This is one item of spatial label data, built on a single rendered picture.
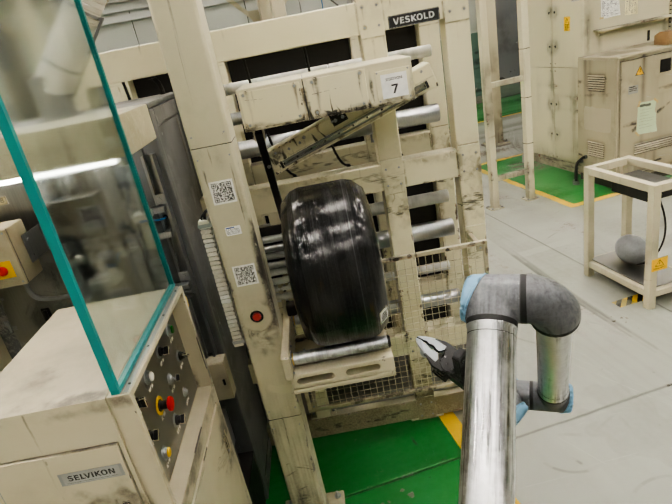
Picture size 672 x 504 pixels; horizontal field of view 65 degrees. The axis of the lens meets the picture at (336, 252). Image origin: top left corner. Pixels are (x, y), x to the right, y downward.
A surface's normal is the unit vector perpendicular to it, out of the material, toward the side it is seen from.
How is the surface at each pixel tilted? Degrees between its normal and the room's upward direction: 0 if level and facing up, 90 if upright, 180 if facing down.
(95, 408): 90
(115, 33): 90
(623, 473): 0
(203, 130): 90
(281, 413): 90
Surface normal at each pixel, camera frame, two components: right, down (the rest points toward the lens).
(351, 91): 0.06, 0.37
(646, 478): -0.18, -0.91
